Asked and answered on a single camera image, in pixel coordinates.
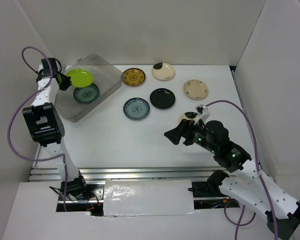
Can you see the blue white patterned plate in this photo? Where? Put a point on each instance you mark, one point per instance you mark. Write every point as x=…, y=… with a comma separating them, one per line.
x=136, y=108

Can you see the cream plate with brown motifs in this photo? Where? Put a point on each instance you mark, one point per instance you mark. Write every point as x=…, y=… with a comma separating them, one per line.
x=195, y=89

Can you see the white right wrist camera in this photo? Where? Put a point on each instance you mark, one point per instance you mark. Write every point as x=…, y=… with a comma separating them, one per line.
x=202, y=114

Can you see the yellow patterned plate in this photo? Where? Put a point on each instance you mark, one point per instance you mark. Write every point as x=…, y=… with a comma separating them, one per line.
x=134, y=77

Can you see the lime green plate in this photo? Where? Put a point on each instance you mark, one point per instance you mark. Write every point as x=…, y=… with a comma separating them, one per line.
x=80, y=78

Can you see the cream plate black patch right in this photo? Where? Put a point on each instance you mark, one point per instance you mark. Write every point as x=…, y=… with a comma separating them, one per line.
x=193, y=116

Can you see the white cover panel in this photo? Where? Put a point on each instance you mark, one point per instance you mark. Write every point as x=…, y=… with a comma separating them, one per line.
x=148, y=198

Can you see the clear plastic bin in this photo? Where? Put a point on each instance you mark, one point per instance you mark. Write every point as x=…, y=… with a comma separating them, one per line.
x=107, y=78

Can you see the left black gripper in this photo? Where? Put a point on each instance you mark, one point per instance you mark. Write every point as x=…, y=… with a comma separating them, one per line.
x=67, y=83

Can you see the black glossy plate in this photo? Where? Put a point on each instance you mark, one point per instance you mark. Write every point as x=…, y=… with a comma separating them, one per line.
x=162, y=98

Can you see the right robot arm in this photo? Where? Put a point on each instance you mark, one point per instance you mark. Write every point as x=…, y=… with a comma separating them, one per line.
x=242, y=181

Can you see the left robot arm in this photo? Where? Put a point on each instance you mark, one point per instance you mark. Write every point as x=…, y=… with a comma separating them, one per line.
x=47, y=129

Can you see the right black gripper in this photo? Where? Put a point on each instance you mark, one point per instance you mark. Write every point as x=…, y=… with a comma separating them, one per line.
x=186, y=125

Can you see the cream plate with black patch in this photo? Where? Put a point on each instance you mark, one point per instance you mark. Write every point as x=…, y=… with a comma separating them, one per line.
x=163, y=71

